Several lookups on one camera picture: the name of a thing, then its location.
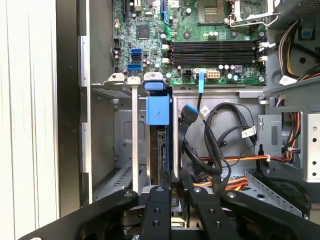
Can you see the blue expansion slot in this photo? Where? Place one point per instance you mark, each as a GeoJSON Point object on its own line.
{"type": "Point", "coordinates": [165, 12]}

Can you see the metal socket cover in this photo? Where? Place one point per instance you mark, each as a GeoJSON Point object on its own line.
{"type": "Point", "coordinates": [238, 10]}

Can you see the hard disk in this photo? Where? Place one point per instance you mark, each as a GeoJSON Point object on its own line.
{"type": "Point", "coordinates": [157, 110]}

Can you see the black PC case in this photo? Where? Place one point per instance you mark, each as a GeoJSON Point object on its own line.
{"type": "Point", "coordinates": [67, 100]}

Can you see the black RAM slot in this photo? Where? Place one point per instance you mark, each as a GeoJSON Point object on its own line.
{"type": "Point", "coordinates": [212, 49]}
{"type": "Point", "coordinates": [212, 43]}
{"type": "Point", "coordinates": [212, 56]}
{"type": "Point", "coordinates": [212, 62]}

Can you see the CPU socket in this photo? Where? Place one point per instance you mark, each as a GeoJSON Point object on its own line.
{"type": "Point", "coordinates": [211, 12]}

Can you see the black square chip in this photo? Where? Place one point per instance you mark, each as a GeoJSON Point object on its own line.
{"type": "Point", "coordinates": [142, 32]}

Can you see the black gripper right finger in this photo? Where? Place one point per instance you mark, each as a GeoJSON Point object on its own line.
{"type": "Point", "coordinates": [212, 222]}

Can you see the grey metal drive cage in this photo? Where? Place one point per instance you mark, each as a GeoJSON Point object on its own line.
{"type": "Point", "coordinates": [295, 97]}

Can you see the metal disk bay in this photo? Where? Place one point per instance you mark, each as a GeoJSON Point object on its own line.
{"type": "Point", "coordinates": [135, 150]}

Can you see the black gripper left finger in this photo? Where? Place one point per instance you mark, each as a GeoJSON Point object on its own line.
{"type": "Point", "coordinates": [157, 217]}

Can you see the green motherboard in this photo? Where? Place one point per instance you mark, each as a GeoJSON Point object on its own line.
{"type": "Point", "coordinates": [190, 30]}

